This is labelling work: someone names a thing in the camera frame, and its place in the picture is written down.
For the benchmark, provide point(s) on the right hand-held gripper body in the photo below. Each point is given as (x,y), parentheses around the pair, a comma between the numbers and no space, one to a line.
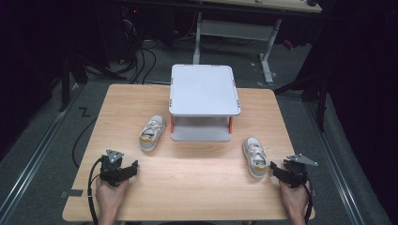
(297,173)

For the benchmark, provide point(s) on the white sneaker with tan heel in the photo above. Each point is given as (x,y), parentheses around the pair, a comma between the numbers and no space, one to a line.
(151,132)
(256,157)

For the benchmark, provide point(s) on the small red object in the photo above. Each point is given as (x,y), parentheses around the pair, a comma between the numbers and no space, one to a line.
(288,44)

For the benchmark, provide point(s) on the grey tape strip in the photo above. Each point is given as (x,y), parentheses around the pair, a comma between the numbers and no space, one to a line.
(72,193)

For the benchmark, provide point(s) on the dark computer tower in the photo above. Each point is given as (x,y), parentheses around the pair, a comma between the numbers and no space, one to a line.
(130,28)

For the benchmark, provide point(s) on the metal floor rail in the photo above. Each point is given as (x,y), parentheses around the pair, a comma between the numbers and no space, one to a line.
(334,162)
(34,153)

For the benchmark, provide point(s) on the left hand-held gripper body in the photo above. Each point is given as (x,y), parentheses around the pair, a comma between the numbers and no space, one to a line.
(110,170)

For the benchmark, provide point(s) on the white two-tier shoe rack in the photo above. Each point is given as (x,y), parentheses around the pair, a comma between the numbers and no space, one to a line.
(203,90)

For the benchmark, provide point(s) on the desk with white legs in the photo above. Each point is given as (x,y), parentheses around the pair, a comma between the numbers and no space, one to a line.
(237,29)

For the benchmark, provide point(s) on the black metal stand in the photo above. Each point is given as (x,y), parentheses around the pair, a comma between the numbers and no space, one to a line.
(320,103)
(65,81)

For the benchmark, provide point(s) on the person's left hand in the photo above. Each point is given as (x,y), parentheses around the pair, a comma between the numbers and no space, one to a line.
(110,197)

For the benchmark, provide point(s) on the person's right hand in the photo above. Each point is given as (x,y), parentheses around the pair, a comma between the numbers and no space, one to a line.
(294,198)

